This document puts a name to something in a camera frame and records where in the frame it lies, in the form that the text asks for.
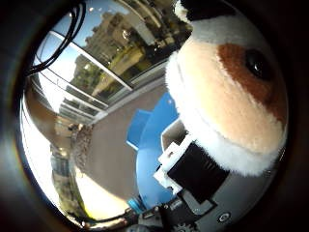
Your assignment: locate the grey container box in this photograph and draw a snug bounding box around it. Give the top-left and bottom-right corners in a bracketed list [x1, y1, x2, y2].
[159, 118, 189, 153]

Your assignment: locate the white beige brown plush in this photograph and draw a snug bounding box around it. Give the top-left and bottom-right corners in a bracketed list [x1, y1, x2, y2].
[164, 0, 289, 178]

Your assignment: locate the white window frame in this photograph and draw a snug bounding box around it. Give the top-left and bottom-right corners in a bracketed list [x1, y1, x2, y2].
[32, 30, 168, 124]

